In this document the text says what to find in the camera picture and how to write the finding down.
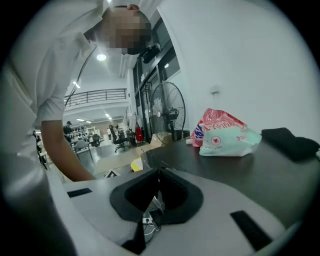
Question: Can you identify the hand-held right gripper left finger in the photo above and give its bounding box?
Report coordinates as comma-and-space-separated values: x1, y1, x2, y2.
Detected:
62, 168, 161, 255

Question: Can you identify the black cloth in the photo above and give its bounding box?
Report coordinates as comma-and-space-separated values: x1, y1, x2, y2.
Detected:
261, 127, 320, 162

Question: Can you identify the large black floor fan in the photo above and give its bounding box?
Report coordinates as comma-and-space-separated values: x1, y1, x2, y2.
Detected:
148, 81, 186, 141

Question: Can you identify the person's white shirt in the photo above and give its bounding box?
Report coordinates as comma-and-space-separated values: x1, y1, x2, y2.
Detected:
3, 0, 112, 161

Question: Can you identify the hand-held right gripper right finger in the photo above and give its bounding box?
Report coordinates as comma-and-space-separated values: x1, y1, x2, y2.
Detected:
147, 167, 303, 256

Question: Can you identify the dark metal railing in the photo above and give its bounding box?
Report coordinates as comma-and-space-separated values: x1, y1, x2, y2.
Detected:
64, 88, 128, 107

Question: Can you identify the grey chair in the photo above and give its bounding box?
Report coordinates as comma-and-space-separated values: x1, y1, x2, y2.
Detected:
74, 139, 93, 161

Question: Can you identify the pink green detergent bag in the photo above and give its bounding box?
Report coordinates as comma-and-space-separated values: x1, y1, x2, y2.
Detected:
191, 107, 262, 157

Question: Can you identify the person's left forearm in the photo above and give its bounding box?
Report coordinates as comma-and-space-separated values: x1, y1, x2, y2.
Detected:
41, 119, 97, 182

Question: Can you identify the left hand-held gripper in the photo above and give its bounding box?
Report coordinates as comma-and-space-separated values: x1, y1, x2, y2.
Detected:
101, 168, 122, 179

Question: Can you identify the person's head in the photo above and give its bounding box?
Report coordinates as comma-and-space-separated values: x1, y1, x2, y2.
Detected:
101, 3, 153, 55

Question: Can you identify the black head-worn camera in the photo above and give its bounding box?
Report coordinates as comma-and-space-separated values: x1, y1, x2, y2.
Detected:
141, 42, 161, 63

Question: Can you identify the brown cardboard box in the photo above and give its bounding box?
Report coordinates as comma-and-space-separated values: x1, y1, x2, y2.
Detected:
149, 132, 176, 148

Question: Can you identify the black office chair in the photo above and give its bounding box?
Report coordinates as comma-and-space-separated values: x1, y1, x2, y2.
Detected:
111, 124, 131, 153

